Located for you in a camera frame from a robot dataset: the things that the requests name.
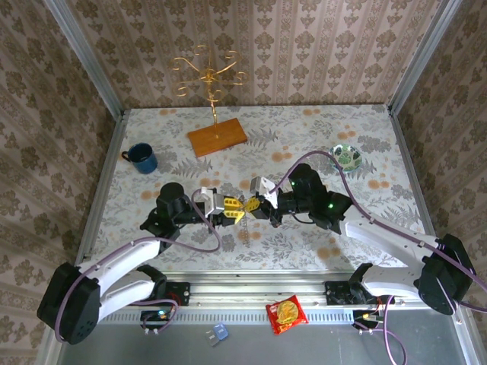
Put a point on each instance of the left connector board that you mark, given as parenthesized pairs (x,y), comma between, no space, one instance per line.
(156,315)

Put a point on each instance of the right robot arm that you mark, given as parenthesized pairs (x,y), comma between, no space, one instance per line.
(388,287)

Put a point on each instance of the dark blue mug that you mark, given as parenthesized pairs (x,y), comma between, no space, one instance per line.
(142,157)

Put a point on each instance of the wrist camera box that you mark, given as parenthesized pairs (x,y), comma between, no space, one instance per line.
(262,186)
(217,203)

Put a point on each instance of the aluminium side rail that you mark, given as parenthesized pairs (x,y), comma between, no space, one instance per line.
(102,186)
(415,182)

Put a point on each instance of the gold stand with wooden base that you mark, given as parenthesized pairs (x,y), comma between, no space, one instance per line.
(217,138)

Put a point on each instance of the right connector board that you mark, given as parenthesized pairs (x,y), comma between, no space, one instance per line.
(365,316)

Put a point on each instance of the grey metal panel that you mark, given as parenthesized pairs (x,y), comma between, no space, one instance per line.
(304,346)

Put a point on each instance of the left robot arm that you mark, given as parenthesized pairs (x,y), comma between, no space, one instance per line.
(121,292)

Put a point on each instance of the aluminium front rail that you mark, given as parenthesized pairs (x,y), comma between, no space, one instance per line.
(247,292)

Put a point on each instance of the red snack packet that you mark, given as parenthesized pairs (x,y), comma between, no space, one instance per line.
(285,313)

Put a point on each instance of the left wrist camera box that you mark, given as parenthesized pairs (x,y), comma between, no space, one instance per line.
(217,203)

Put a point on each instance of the aluminium corner post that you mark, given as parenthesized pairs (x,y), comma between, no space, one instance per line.
(422,53)
(87,57)

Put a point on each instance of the small blue grey packet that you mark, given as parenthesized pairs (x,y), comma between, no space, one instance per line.
(217,334)

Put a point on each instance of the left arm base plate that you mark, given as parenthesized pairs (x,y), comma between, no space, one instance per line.
(179,292)

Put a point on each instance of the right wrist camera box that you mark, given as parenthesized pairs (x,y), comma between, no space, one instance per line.
(262,186)

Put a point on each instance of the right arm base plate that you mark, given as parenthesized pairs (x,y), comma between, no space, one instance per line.
(335,294)

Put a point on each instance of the connector board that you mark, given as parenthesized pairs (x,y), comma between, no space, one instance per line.
(156,315)
(365,316)

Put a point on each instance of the leaf-patterned bowl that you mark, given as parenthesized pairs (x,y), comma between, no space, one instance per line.
(348,159)

